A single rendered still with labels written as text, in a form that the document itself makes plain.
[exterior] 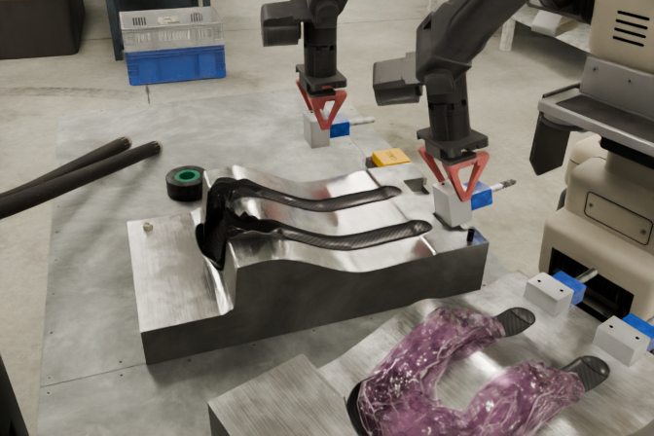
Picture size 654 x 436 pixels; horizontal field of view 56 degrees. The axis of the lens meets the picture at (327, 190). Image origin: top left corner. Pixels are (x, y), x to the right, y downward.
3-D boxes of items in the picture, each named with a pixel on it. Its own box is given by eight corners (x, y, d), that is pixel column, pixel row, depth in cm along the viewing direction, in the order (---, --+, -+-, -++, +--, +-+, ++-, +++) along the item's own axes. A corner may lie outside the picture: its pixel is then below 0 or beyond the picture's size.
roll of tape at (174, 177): (201, 177, 123) (200, 162, 121) (215, 196, 117) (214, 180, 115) (162, 186, 119) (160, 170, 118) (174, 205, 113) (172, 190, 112)
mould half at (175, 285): (407, 203, 116) (414, 139, 109) (481, 289, 95) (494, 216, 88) (132, 252, 101) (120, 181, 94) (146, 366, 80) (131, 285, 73)
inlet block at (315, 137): (368, 127, 119) (368, 101, 116) (378, 137, 115) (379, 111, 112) (304, 137, 116) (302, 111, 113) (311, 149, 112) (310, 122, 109)
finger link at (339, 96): (310, 137, 108) (309, 87, 103) (299, 121, 113) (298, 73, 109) (347, 131, 109) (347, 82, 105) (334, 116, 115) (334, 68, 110)
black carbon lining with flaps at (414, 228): (394, 193, 105) (398, 143, 101) (438, 245, 92) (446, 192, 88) (190, 227, 95) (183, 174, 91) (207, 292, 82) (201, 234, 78)
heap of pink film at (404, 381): (482, 310, 82) (491, 264, 78) (602, 398, 70) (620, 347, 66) (325, 401, 68) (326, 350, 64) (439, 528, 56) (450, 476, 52)
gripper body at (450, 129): (450, 162, 85) (445, 111, 82) (416, 142, 94) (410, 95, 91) (490, 149, 87) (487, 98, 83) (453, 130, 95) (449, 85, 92)
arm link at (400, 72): (450, 76, 76) (450, 17, 79) (360, 85, 79) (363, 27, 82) (460, 118, 87) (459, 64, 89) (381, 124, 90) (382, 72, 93)
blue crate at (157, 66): (218, 57, 426) (216, 26, 415) (227, 79, 392) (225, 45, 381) (127, 65, 411) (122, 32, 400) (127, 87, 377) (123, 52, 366)
